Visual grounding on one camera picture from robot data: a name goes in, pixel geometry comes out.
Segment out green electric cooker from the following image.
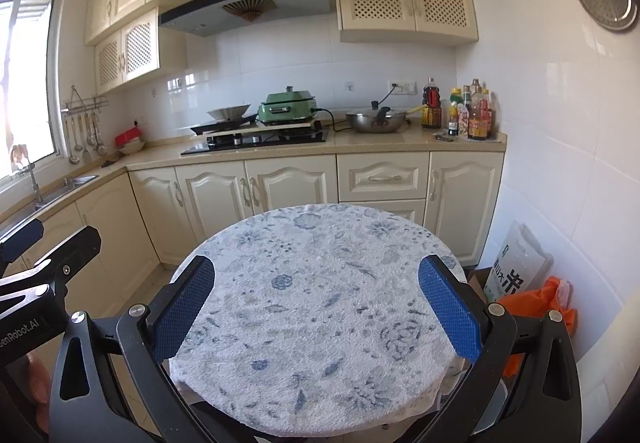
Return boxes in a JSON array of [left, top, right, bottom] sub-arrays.
[[257, 85, 317, 124]]

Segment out person's left hand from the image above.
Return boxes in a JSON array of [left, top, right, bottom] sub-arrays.
[[27, 352, 51, 434]]

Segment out group of condiment bottles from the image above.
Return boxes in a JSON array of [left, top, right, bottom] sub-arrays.
[[447, 79, 495, 142]]

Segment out hanging utensil rack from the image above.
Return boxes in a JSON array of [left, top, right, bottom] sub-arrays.
[[60, 84, 108, 166]]

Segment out red and white bowls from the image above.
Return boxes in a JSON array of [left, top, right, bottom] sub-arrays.
[[115, 126, 145, 156]]

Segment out white rice bag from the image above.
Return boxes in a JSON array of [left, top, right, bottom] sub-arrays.
[[483, 221, 553, 302]]

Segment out window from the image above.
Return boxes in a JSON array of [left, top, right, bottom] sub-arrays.
[[1, 0, 56, 178]]

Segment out cardboard box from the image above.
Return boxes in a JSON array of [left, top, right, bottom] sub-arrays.
[[468, 267, 491, 304]]

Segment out range hood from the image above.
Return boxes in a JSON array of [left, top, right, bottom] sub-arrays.
[[158, 0, 331, 38]]

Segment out steel sink with faucet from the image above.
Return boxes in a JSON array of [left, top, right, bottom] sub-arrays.
[[1, 159, 104, 235]]

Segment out black gas stove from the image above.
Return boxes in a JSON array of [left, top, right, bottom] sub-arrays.
[[181, 120, 328, 156]]

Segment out steel wok with black handle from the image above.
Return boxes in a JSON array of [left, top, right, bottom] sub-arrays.
[[345, 100, 407, 134]]

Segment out white wall power socket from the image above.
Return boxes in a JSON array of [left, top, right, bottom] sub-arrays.
[[388, 81, 418, 96]]

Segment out orange cloth bag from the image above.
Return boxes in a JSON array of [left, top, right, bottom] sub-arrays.
[[471, 307, 579, 403]]

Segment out lower cream cabinets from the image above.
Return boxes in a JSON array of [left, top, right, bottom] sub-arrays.
[[9, 150, 504, 316]]

